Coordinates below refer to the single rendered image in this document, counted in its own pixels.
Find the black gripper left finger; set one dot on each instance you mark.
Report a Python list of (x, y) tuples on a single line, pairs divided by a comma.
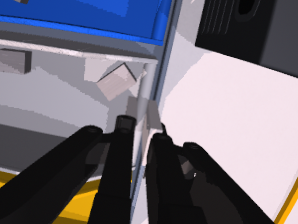
[(38, 194)]

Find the yellow open bin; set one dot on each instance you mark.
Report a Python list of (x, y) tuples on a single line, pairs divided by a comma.
[(78, 210)]

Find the grey shelf rack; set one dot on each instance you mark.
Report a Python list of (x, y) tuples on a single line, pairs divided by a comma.
[(162, 53)]

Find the orange bar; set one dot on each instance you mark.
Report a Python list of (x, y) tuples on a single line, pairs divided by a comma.
[(288, 205)]

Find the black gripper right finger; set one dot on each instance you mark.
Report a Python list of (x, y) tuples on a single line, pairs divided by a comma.
[(214, 193)]

